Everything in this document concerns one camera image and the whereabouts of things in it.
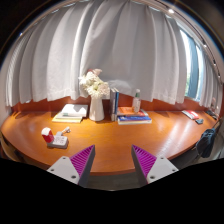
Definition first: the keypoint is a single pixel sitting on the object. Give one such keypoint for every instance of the blue flat book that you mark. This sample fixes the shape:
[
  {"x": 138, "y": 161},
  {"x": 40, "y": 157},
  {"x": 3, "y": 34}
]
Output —
[{"x": 125, "y": 120}]

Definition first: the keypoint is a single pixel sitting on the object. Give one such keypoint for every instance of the white book on stack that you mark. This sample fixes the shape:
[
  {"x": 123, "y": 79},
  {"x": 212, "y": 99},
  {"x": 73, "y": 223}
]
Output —
[{"x": 74, "y": 110}]

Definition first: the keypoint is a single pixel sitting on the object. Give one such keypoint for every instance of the upright grey book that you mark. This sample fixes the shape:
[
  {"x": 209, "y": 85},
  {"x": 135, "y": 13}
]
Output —
[{"x": 112, "y": 103}]

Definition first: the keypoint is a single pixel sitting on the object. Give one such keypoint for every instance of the small dark object right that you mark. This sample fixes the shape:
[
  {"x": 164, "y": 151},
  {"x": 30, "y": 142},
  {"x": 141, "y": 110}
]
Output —
[{"x": 199, "y": 121}]

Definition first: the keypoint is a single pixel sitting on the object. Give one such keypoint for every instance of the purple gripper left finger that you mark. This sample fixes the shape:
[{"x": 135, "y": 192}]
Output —
[{"x": 76, "y": 168}]

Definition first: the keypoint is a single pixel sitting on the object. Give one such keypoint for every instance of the clear plastic bottle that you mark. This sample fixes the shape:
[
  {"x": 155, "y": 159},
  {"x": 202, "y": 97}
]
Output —
[{"x": 136, "y": 102}]

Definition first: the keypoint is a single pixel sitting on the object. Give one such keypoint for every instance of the white curtain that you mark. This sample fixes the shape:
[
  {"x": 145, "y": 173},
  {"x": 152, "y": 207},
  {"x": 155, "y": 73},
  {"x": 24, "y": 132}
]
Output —
[{"x": 135, "y": 46}]

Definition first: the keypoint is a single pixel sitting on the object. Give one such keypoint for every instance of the window with frame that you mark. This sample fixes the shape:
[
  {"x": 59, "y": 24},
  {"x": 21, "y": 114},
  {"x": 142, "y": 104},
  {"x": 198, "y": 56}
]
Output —
[{"x": 194, "y": 63}]

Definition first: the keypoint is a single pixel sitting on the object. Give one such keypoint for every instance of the orange flat book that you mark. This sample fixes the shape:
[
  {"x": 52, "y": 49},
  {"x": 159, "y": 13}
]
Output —
[{"x": 128, "y": 111}]

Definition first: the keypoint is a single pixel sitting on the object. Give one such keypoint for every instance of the white ceramic vase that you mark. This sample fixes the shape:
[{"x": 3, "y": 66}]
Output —
[{"x": 96, "y": 112}]

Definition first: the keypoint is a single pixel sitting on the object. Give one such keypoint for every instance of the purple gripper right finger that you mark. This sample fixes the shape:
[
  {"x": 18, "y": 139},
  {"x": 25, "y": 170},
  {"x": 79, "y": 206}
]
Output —
[{"x": 150, "y": 168}]

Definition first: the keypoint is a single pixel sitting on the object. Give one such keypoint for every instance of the white plug with cable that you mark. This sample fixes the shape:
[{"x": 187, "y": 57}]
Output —
[{"x": 61, "y": 133}]

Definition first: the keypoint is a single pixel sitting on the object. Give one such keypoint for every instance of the red and white charger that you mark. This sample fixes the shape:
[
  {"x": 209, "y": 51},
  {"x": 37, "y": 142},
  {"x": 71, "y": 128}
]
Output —
[{"x": 47, "y": 134}]

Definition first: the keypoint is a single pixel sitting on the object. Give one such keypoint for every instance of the upright blue book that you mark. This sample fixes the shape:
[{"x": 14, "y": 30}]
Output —
[{"x": 116, "y": 101}]

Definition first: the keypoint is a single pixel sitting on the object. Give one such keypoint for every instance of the white flower bouquet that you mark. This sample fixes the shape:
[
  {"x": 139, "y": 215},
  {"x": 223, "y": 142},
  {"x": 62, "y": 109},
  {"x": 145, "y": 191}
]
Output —
[{"x": 93, "y": 85}]

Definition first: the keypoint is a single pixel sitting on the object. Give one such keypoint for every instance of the red book at right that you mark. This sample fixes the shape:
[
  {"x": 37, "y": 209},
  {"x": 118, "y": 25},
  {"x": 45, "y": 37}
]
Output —
[{"x": 191, "y": 114}]

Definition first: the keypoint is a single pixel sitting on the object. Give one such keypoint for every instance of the yellow book under stack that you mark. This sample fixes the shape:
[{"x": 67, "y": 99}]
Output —
[{"x": 66, "y": 119}]

